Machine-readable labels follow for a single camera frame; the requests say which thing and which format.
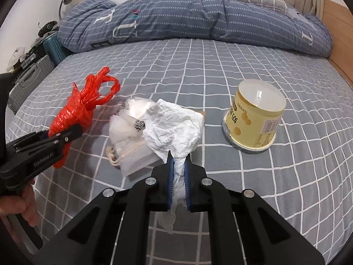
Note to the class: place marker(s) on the grey checked bed mattress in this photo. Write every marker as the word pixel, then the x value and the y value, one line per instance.
pixel 248 185

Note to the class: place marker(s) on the blue striped duvet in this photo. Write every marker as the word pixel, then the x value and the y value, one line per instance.
pixel 179 16

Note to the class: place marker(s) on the blue ribbed suitcase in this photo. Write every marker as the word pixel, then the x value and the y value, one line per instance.
pixel 55 50

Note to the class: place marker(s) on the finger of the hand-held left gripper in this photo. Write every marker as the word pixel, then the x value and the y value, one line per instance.
pixel 33 139
pixel 67 135

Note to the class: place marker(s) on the wooden bed frame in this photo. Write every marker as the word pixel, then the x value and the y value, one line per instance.
pixel 339 33

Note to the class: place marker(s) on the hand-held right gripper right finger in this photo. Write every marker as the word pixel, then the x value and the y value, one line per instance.
pixel 188 183

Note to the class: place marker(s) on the clear plastic bag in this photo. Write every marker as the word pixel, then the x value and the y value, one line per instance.
pixel 128 132

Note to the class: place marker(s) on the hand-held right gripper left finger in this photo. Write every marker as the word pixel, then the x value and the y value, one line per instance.
pixel 170 183

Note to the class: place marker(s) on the yellow plastic cup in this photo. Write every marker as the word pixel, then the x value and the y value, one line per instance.
pixel 253 118

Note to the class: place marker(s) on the dark tangled clutter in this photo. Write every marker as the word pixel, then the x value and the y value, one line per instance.
pixel 47 27

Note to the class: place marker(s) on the white tissue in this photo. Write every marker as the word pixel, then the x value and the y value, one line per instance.
pixel 173 127

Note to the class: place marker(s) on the brown cardboard piece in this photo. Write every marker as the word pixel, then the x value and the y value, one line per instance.
pixel 202 113

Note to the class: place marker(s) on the grey ribbed suitcase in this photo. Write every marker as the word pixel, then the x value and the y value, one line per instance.
pixel 27 81

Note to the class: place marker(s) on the person's left hand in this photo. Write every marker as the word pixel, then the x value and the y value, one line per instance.
pixel 26 204

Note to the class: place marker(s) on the red plastic bag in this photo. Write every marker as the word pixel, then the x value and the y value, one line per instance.
pixel 80 107

